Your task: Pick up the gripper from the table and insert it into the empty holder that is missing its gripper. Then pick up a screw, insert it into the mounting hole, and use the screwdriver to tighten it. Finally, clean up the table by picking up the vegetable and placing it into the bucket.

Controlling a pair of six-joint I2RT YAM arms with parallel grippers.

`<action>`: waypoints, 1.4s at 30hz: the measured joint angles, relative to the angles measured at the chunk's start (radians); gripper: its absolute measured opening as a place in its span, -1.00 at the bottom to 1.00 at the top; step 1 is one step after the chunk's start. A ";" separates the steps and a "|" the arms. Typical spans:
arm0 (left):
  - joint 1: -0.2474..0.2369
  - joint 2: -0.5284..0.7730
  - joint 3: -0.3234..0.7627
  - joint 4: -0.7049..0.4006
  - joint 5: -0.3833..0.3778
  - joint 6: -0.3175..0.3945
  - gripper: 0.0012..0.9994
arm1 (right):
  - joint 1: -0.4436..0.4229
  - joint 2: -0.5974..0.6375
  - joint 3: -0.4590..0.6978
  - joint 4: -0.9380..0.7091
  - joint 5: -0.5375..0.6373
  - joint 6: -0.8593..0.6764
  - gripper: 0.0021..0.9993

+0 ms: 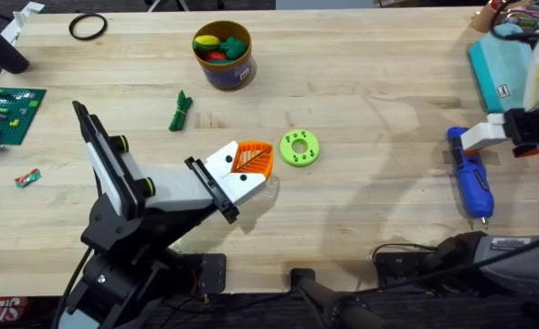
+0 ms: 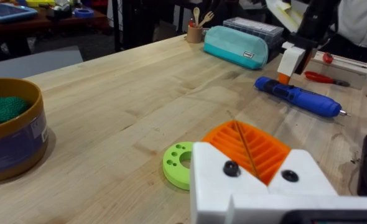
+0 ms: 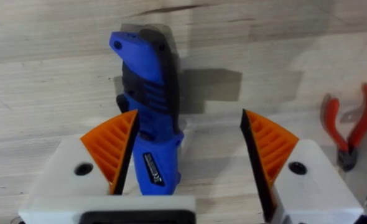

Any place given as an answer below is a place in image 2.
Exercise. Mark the person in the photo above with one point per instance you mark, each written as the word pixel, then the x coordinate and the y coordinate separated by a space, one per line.
pixel 362 21

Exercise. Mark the white box with red knob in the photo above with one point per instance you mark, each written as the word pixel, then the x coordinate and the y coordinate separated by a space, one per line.
pixel 342 67

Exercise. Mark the green disc with holes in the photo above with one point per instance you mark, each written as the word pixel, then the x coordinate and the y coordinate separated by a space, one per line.
pixel 172 169

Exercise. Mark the wooden spoon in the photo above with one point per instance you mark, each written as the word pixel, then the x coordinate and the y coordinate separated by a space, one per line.
pixel 196 15

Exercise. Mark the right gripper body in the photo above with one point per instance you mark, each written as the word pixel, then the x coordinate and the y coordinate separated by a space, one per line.
pixel 315 21

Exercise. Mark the upright flat wrist plate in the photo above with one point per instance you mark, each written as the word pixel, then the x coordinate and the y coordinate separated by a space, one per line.
pixel 284 14

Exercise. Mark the blue electric screwdriver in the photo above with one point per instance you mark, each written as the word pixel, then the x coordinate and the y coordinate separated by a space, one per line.
pixel 298 98

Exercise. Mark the blue tray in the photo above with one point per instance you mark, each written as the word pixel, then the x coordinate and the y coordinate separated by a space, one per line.
pixel 7 12

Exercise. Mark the blue tape roll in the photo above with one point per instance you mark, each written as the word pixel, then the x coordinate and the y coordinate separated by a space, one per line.
pixel 84 13

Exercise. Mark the grey flat board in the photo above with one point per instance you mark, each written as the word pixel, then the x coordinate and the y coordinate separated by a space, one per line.
pixel 31 63

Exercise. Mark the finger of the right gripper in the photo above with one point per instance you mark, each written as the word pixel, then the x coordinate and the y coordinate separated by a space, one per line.
pixel 303 62
pixel 290 62

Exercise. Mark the clear plastic compartment box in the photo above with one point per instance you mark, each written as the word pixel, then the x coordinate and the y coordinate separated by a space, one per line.
pixel 264 31

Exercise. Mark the small wooden cup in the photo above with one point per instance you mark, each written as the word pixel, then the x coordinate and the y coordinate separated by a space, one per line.
pixel 194 35

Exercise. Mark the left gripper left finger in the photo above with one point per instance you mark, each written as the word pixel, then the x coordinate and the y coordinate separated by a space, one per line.
pixel 213 174

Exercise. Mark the wooden fork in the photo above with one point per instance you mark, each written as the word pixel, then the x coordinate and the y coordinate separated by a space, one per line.
pixel 206 17

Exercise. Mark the dark brown side table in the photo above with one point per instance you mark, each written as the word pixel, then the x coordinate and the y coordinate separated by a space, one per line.
pixel 46 23

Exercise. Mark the teal zip pencil bag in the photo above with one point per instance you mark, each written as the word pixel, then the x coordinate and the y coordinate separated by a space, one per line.
pixel 233 46

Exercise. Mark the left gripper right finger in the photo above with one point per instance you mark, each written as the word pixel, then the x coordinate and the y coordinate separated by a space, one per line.
pixel 298 183

